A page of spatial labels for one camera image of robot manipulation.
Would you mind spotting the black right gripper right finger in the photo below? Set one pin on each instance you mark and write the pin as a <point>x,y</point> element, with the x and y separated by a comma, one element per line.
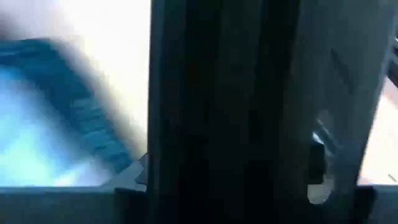
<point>384,205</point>

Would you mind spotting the dark navy backpack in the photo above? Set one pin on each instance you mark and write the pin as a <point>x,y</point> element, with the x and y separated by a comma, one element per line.
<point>233,109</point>

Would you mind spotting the white mesh bag blue trim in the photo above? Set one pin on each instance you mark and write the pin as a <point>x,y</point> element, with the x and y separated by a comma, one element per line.
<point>46,124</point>

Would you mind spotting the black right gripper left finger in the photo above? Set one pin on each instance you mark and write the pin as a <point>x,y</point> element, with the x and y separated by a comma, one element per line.
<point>62,207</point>

